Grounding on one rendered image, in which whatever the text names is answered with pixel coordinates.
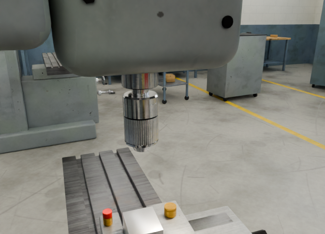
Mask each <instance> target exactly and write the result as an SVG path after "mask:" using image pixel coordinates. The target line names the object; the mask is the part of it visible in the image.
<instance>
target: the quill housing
mask: <svg viewBox="0 0 325 234"><path fill-rule="evenodd" d="M48 2H49V10H50V18H51V29H52V37H53V44H54V50H55V53H56V56H57V59H58V60H59V62H60V63H61V65H62V66H63V67H64V68H65V69H66V70H68V71H69V72H71V73H73V74H76V75H78V76H84V77H97V76H111V75H126V74H140V73H160V72H174V71H188V70H202V69H216V68H219V67H222V66H224V65H225V64H227V63H229V62H230V61H231V60H232V59H233V58H234V56H235V54H236V53H237V49H238V45H239V36H240V24H241V13H242V2H243V0H48Z"/></svg>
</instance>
